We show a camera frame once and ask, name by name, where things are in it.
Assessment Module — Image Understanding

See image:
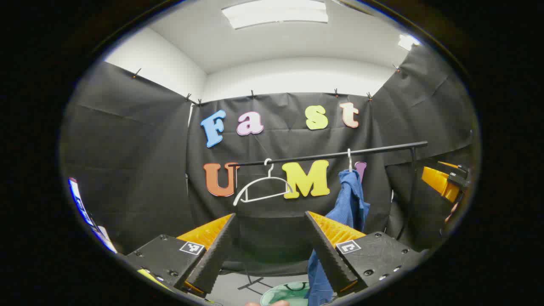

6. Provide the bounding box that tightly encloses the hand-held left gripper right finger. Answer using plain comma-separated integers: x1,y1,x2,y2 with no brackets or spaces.
304,211,422,297

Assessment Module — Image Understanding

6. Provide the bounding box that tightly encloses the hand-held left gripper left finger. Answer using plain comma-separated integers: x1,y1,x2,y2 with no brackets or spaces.
127,213,237,296

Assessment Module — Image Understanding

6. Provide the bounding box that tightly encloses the green laundry hamper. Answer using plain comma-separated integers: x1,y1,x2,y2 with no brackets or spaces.
260,281,311,306

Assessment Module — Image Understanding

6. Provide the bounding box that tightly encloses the blue garment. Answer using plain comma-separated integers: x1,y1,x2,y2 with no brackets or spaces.
307,170,371,306

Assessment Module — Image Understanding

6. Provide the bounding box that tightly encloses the black clothes rack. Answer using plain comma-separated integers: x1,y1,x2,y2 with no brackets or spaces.
232,141,428,295

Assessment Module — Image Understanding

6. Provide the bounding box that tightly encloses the white blue printed board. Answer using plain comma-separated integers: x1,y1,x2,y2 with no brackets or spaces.
68,177,118,254

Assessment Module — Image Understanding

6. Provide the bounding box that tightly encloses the small ceiling light panel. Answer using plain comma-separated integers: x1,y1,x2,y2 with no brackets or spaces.
398,34,422,51

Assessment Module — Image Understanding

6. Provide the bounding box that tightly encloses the large ceiling light panel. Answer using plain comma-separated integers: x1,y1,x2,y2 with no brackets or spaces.
221,0,329,30

